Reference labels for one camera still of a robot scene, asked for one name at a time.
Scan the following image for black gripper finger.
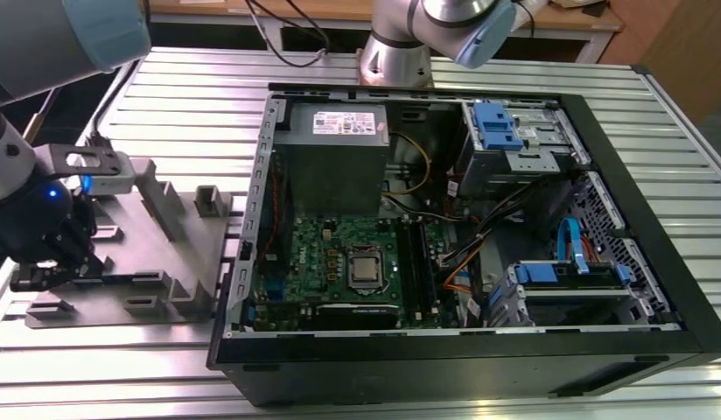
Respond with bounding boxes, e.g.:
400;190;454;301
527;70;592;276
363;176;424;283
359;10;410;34
60;238;108;281
8;261;63;293

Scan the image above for black RAM slot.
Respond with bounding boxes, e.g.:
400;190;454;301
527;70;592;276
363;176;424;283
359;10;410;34
395;213;414;323
408;214;427;321

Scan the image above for grey parts rack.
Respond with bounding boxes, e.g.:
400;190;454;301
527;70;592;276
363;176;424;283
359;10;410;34
23;157;235;330

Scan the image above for green motherboard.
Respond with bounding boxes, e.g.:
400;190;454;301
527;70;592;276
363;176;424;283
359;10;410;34
247;213;463;332

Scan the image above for grey power supply unit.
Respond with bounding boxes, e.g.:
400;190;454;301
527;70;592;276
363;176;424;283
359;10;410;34
276;101;392;216

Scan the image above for black graphics card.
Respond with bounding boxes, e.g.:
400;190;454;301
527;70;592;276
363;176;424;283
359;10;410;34
312;301;402;333

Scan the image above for silver CPU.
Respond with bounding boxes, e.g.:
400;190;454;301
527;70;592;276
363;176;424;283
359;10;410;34
351;256;384;282

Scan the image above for metal socket cover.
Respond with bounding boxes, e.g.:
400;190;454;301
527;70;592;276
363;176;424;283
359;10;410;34
342;245;392;295

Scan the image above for black PC case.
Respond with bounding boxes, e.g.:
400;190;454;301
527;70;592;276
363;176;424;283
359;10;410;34
206;80;721;408

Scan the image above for metal disk bay cage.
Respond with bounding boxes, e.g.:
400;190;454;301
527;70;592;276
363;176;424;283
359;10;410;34
486;257;675;328

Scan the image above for blue drive carrier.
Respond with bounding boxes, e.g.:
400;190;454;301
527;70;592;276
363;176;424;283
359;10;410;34
474;101;524;151

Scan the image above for hard disk in blue carrier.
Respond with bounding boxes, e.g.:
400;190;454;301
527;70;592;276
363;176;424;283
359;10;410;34
506;260;635;299

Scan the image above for metal drive cage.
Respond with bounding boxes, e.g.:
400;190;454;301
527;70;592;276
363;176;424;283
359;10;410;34
458;98;591;199

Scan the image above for wooden desk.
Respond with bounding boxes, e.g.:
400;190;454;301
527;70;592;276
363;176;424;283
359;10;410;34
147;0;624;65

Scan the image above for brown cabinet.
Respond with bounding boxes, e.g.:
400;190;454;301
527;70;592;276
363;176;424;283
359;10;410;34
599;0;721;128

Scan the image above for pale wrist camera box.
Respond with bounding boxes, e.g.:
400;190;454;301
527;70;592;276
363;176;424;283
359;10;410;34
66;150;136;197

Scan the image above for black camera bracket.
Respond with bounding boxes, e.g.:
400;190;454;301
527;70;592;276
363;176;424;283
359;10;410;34
36;143;122;177

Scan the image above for black camera cable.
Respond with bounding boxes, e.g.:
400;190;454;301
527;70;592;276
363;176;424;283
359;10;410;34
83;60;140;148

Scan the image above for thin red wire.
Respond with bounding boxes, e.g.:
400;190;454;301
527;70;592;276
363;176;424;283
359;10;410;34
262;172;282;260

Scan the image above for black hanging cable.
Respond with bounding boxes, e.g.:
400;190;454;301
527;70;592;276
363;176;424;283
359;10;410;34
243;0;334;67

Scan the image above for yellow wires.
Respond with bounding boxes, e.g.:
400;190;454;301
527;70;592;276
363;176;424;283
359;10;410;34
387;132;434;196

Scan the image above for orange wire ribbon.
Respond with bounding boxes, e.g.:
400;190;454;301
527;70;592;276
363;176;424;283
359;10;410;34
443;262;486;299

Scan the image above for black white wire bundle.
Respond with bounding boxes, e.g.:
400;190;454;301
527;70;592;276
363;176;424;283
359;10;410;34
440;173;576;268

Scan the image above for blue flat wire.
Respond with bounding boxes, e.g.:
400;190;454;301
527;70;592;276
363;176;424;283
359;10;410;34
556;216;595;276

